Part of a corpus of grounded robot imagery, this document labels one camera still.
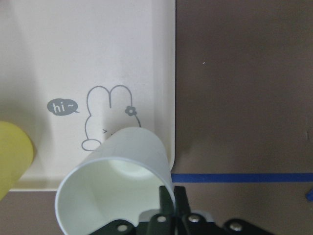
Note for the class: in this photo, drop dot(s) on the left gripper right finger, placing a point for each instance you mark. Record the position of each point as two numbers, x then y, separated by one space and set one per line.
187 222

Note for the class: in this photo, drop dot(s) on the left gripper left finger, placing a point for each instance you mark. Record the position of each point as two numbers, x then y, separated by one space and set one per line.
161 223

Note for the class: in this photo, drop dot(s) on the white plastic cup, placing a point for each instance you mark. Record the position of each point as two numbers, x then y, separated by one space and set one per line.
118 180

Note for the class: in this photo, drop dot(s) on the yellow plastic cup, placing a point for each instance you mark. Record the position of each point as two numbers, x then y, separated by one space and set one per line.
16 155

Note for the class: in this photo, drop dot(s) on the cream rabbit tray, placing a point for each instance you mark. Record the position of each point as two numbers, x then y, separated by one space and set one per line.
72 72

